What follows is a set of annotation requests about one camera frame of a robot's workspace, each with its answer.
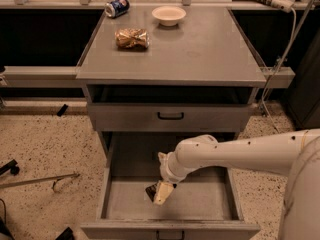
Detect black upper drawer handle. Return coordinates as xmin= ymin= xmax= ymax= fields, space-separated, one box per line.
xmin=157 ymin=112 xmax=184 ymax=120

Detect black caster foot left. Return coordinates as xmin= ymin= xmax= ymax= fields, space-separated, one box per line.
xmin=0 ymin=159 xmax=20 ymax=175

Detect open grey middle drawer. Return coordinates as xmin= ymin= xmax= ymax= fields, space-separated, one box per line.
xmin=81 ymin=133 xmax=260 ymax=240

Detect grey metal drawer cabinet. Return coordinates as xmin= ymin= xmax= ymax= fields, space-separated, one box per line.
xmin=77 ymin=4 xmax=266 ymax=148

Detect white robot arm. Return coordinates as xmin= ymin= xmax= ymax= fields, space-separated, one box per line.
xmin=146 ymin=129 xmax=320 ymax=240

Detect black rxbar chocolate bar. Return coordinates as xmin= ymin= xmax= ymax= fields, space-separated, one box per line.
xmin=145 ymin=184 xmax=157 ymax=202

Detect closed grey upper drawer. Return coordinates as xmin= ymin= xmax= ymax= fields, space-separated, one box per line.
xmin=87 ymin=103 xmax=252 ymax=132

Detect gold foil snack bag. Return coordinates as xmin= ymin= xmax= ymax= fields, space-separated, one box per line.
xmin=115 ymin=28 xmax=149 ymax=49

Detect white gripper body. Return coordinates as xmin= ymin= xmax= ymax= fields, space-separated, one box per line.
xmin=160 ymin=152 xmax=184 ymax=184

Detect white ceramic bowl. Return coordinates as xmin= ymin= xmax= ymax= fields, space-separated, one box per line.
xmin=152 ymin=6 xmax=186 ymax=27

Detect crushed blue soda can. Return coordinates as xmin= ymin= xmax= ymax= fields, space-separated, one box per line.
xmin=105 ymin=0 xmax=130 ymax=18

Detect black object bottom floor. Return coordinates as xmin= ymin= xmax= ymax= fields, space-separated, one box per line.
xmin=55 ymin=227 xmax=75 ymax=240

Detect white cable on floor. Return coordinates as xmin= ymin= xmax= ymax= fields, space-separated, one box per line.
xmin=258 ymin=0 xmax=320 ymax=135

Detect metal grabber stick on floor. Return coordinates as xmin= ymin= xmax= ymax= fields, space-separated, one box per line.
xmin=0 ymin=173 xmax=80 ymax=190

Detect small black block on floor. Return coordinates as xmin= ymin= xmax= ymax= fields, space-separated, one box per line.
xmin=57 ymin=104 xmax=68 ymax=117

